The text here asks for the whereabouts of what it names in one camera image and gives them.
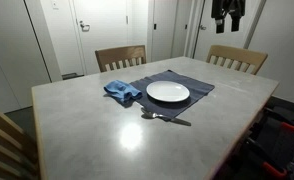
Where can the silver metal spoon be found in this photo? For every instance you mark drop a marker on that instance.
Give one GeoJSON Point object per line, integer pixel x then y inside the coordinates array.
{"type": "Point", "coordinates": [160, 116]}

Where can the dark blue fabric placemat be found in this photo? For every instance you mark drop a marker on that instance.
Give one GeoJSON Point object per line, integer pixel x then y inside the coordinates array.
{"type": "Point", "coordinates": [200, 88]}

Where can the dark wooden slatted chair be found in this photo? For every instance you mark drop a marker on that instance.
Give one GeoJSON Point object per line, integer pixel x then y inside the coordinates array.
{"type": "Point", "coordinates": [7, 140]}

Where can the white wall light switch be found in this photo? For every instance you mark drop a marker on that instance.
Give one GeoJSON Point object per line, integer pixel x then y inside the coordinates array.
{"type": "Point", "coordinates": [55, 4]}

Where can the blue cloth towel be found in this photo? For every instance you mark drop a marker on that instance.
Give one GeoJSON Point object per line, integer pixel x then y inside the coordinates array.
{"type": "Point", "coordinates": [122, 90]}

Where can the white round plate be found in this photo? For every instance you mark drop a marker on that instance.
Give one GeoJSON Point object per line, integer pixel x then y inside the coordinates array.
{"type": "Point", "coordinates": [167, 91]}

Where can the light wooden slatted chair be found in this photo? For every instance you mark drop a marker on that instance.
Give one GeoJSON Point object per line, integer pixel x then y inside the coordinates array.
{"type": "Point", "coordinates": [235, 53]}

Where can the wooden chair with wide backrest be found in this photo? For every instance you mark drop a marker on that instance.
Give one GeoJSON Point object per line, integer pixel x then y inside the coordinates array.
{"type": "Point", "coordinates": [120, 53]}

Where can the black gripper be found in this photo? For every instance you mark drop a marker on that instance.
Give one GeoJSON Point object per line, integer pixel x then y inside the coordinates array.
{"type": "Point", "coordinates": [227, 7]}

